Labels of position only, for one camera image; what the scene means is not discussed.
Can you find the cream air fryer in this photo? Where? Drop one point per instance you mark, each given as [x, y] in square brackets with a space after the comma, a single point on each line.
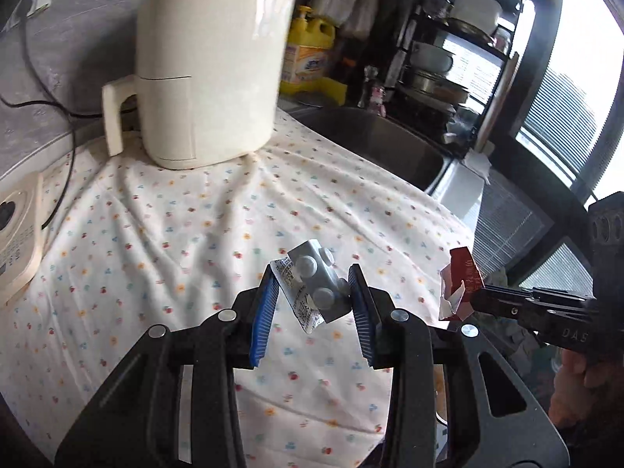
[204, 73]

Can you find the white rag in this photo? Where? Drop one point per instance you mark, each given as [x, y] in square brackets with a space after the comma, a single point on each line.
[477, 165]

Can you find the small pink bottle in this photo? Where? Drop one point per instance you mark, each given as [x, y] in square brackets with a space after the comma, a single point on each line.
[375, 95]

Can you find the grey window blind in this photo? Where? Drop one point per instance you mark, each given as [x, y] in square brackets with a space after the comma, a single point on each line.
[512, 224]

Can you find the person's right hand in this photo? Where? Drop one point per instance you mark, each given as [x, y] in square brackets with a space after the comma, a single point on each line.
[570, 385]

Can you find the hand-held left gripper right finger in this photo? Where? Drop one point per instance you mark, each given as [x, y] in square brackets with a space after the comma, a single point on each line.
[363, 321]

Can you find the black dish rack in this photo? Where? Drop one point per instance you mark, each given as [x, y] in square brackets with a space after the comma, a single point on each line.
[438, 24]

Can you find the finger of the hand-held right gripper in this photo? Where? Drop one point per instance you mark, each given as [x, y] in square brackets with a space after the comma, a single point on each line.
[502, 309]
[507, 292]

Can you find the round metal pan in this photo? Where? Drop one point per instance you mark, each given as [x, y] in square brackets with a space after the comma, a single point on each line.
[436, 85]

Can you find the grey pill blister pack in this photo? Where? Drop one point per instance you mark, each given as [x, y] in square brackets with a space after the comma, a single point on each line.
[317, 278]

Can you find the cream flat appliance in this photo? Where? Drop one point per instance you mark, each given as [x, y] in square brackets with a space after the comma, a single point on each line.
[19, 234]

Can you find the steel kitchen sink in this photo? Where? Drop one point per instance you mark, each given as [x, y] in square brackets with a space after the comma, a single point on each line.
[390, 151]

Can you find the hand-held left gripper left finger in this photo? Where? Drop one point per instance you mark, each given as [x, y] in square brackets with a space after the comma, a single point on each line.
[265, 317]

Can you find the red and white wrapper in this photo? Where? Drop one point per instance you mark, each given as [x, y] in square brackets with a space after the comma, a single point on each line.
[465, 273]

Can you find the yellow detergent pump bottle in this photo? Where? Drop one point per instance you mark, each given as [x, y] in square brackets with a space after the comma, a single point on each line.
[307, 34]

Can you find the floral printed cloth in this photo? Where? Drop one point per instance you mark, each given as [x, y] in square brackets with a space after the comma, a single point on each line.
[146, 234]

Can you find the white ceramic bowl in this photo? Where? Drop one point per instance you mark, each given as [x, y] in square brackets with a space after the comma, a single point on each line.
[433, 56]

